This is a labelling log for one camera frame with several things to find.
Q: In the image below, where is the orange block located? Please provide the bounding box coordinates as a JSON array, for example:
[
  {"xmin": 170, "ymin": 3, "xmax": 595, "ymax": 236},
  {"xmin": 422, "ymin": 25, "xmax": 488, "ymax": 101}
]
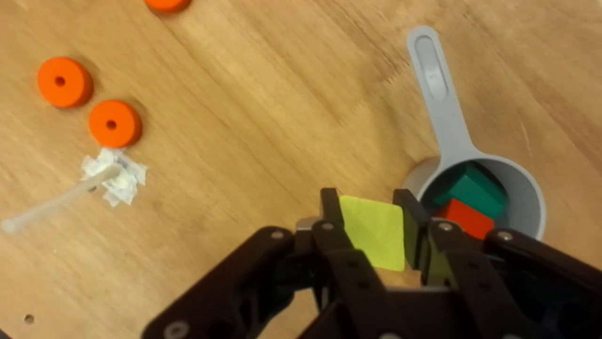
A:
[{"xmin": 439, "ymin": 199, "xmax": 497, "ymax": 244}]

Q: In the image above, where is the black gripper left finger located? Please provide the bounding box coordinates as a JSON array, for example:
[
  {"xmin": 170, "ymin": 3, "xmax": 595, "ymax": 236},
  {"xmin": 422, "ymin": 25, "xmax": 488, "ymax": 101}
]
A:
[{"xmin": 140, "ymin": 187, "xmax": 394, "ymax": 339}]

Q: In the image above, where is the orange disc with hole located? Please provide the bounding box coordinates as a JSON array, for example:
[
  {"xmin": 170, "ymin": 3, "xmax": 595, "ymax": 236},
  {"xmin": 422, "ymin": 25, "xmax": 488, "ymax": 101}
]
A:
[
  {"xmin": 87, "ymin": 99, "xmax": 145, "ymax": 151},
  {"xmin": 36, "ymin": 55, "xmax": 95, "ymax": 110},
  {"xmin": 144, "ymin": 0, "xmax": 194, "ymax": 16}
]

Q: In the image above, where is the white peg stand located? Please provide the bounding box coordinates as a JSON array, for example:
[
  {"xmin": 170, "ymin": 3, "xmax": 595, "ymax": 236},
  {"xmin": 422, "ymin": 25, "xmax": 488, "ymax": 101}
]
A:
[{"xmin": 0, "ymin": 148, "xmax": 149, "ymax": 236}]

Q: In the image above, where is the yellow block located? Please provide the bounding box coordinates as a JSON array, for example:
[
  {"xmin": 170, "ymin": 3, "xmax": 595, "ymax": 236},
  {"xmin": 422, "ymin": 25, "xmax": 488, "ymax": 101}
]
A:
[{"xmin": 337, "ymin": 195, "xmax": 409, "ymax": 274}]

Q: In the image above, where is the gray pot with handle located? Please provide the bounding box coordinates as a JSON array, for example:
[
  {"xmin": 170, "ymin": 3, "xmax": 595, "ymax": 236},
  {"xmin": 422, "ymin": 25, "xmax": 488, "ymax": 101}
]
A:
[{"xmin": 401, "ymin": 25, "xmax": 550, "ymax": 244}]

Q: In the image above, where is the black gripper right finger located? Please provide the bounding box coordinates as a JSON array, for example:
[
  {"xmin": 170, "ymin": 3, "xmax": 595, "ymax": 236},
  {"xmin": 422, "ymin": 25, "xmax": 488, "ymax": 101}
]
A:
[{"xmin": 394, "ymin": 187, "xmax": 602, "ymax": 339}]

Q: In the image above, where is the green block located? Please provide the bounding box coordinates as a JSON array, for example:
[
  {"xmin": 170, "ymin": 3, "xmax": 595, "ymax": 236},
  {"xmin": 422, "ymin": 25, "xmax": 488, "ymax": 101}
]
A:
[{"xmin": 431, "ymin": 163, "xmax": 510, "ymax": 223}]

